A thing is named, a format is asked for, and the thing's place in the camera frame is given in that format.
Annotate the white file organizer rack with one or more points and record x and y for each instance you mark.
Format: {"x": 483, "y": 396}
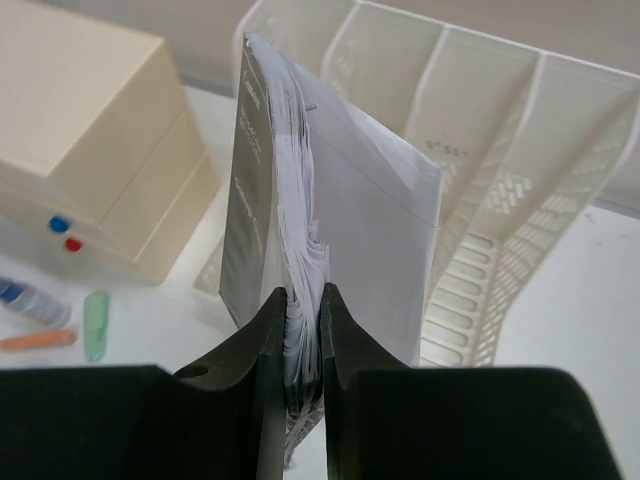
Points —
{"x": 525, "y": 139}

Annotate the grey setup guide booklet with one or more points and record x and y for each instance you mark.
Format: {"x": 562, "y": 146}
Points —
{"x": 322, "y": 192}

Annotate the small clear spray bottle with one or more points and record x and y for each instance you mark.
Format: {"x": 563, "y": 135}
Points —
{"x": 34, "y": 304}

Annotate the orange translucent case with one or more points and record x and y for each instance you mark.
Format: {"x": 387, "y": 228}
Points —
{"x": 36, "y": 341}

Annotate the cream drawer cabinet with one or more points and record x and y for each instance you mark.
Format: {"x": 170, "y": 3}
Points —
{"x": 101, "y": 154}

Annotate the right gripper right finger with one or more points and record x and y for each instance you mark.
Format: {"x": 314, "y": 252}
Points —
{"x": 386, "y": 420}

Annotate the green translucent case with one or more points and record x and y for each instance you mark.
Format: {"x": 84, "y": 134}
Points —
{"x": 96, "y": 309}

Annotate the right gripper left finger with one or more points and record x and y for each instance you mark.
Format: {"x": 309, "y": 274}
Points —
{"x": 220, "y": 417}

